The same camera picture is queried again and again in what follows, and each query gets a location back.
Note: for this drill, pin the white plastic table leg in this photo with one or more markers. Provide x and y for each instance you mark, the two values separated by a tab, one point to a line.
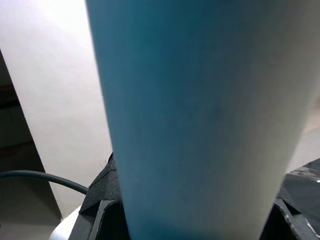
200	112

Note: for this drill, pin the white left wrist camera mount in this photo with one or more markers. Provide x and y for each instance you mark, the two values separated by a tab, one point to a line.
62	225

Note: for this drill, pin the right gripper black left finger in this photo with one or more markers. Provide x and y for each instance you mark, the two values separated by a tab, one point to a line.
105	215

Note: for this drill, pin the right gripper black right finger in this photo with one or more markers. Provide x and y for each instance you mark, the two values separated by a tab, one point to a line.
292	225

